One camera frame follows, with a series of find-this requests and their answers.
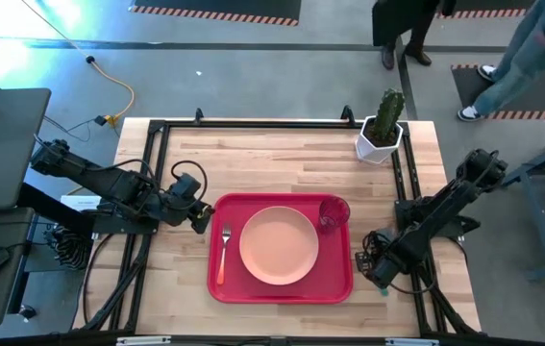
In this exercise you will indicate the person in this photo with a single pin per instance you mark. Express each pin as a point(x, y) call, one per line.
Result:
point(397, 19)
point(517, 62)

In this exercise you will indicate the pink faceted plastic cup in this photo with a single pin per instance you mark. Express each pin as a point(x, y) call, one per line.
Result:
point(334, 214)

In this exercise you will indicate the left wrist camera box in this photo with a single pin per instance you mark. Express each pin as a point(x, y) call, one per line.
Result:
point(186, 187)

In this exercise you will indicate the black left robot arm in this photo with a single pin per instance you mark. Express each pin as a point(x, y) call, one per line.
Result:
point(108, 180)

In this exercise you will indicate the grey metal table frame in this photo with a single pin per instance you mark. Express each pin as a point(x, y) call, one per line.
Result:
point(538, 221)

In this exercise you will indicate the red plastic tray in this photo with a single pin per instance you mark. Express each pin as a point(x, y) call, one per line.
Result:
point(334, 283)

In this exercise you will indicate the white label card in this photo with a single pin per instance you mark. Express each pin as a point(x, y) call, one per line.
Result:
point(80, 203)

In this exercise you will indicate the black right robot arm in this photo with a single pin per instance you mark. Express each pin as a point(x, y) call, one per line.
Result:
point(445, 202)

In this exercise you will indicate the black desk caster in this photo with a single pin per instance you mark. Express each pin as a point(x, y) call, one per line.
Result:
point(27, 312)

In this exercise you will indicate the black aluminium table frame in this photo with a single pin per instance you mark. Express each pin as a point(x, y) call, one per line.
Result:
point(229, 124)

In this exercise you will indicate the white angular plant pot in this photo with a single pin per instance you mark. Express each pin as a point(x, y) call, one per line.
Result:
point(373, 154)

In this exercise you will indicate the black desk support bar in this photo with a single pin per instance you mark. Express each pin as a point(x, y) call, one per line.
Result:
point(51, 206)

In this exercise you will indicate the orange round plate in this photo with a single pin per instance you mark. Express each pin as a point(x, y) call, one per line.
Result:
point(279, 245)

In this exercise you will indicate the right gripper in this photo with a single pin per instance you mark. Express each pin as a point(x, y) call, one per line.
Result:
point(389, 262)

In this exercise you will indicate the black frame clamp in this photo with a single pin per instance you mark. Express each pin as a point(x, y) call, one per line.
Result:
point(347, 115)
point(198, 116)

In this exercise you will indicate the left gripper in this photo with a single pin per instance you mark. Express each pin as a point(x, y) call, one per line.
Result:
point(180, 214)

